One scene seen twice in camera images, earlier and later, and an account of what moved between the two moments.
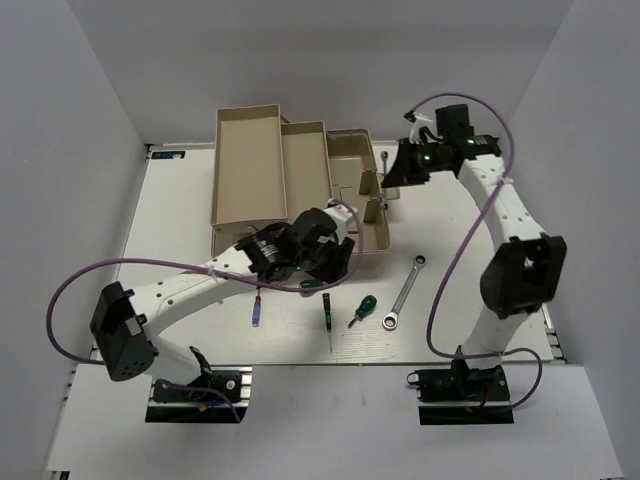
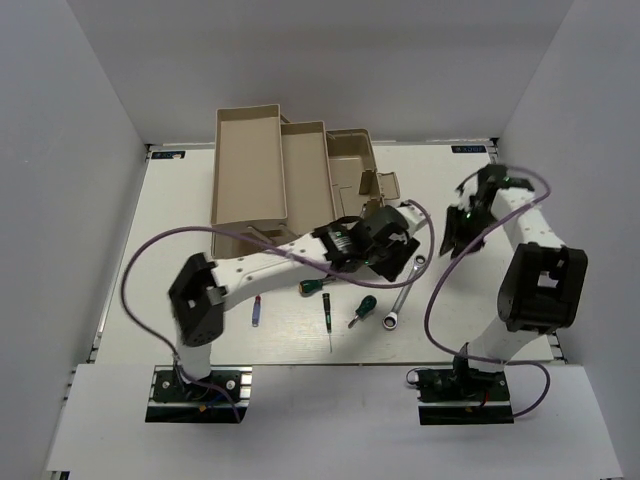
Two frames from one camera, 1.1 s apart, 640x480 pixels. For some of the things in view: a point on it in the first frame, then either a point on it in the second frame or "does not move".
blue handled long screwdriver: x=256 y=312 does not move
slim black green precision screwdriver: x=327 y=304 does not move
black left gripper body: x=329 y=263 -> x=390 y=261
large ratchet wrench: x=390 y=320 does not move
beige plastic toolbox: x=266 y=168 does not move
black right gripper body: x=417 y=161 -> x=467 y=226
